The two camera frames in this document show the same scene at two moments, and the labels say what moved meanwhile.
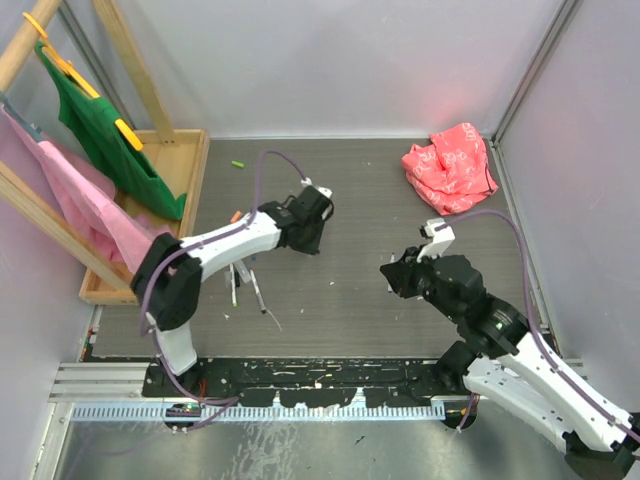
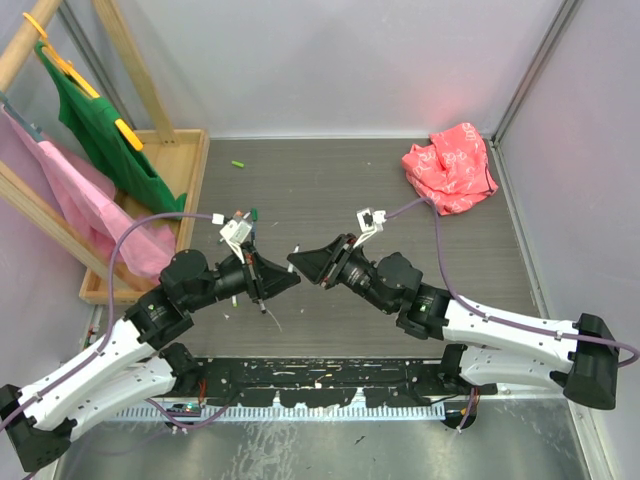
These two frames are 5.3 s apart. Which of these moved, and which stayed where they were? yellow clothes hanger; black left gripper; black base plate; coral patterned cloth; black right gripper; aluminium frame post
Moved: black left gripper; black right gripper
Stayed: coral patterned cloth; aluminium frame post; black base plate; yellow clothes hanger
